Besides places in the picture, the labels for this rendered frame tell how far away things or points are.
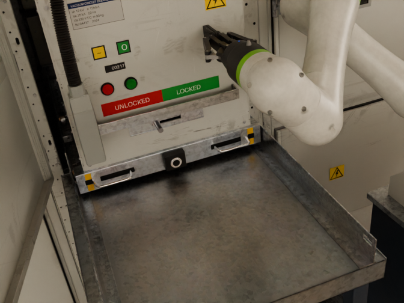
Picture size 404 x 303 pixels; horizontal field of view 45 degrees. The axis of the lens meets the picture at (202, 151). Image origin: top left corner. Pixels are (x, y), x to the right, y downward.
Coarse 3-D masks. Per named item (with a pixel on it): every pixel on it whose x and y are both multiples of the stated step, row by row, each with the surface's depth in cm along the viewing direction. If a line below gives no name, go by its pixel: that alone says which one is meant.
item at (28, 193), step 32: (0, 64) 117; (0, 96) 119; (0, 128) 116; (0, 160) 114; (32, 160) 136; (0, 192) 111; (32, 192) 133; (0, 224) 109; (32, 224) 127; (0, 256) 107; (0, 288) 104
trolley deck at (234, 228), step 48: (96, 192) 136; (144, 192) 133; (192, 192) 131; (240, 192) 129; (288, 192) 127; (144, 240) 117; (192, 240) 115; (240, 240) 114; (288, 240) 112; (96, 288) 106; (144, 288) 104; (192, 288) 103; (240, 288) 102; (288, 288) 100; (336, 288) 103
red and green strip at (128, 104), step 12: (192, 84) 129; (204, 84) 131; (216, 84) 132; (144, 96) 126; (156, 96) 127; (168, 96) 129; (180, 96) 130; (108, 108) 124; (120, 108) 126; (132, 108) 127
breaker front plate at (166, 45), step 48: (48, 0) 107; (144, 0) 115; (192, 0) 119; (240, 0) 123; (144, 48) 120; (192, 48) 125; (96, 96) 122; (192, 96) 131; (240, 96) 137; (144, 144) 133
